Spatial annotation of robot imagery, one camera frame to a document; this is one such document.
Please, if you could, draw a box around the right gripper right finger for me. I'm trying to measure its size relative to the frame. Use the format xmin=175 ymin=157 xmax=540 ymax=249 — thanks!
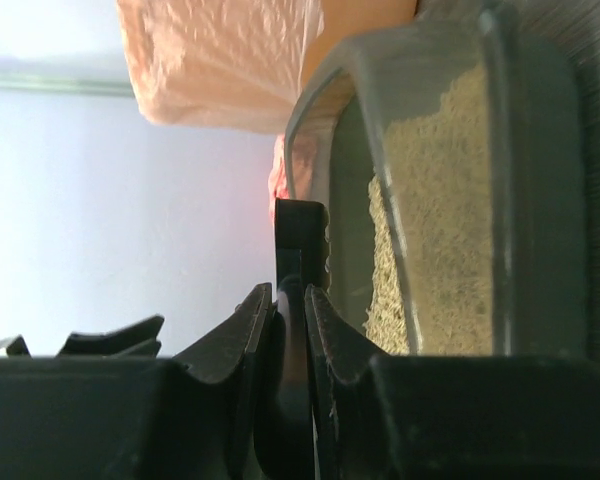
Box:
xmin=305 ymin=285 xmax=380 ymax=479

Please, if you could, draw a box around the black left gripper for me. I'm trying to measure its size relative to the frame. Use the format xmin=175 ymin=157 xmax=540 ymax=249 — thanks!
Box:
xmin=0 ymin=314 xmax=164 ymax=359

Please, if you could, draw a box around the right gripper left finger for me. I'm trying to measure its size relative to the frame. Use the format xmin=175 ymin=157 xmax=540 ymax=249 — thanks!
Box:
xmin=174 ymin=283 xmax=273 ymax=479

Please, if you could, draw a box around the black slotted litter scoop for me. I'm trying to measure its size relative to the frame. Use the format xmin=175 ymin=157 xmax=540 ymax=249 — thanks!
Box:
xmin=254 ymin=199 xmax=328 ymax=479

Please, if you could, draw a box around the dark green litter box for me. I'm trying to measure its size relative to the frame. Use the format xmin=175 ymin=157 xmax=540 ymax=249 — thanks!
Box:
xmin=286 ymin=1 xmax=587 ymax=358

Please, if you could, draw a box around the beige cat litter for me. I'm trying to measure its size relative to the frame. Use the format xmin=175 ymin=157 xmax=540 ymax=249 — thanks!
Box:
xmin=365 ymin=65 xmax=493 ymax=355

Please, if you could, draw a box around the bin with orange liner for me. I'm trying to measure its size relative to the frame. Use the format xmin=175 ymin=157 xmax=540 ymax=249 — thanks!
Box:
xmin=116 ymin=1 xmax=417 ymax=202

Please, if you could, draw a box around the left aluminium frame post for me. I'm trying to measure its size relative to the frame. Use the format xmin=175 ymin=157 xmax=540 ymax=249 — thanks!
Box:
xmin=0 ymin=72 xmax=134 ymax=98

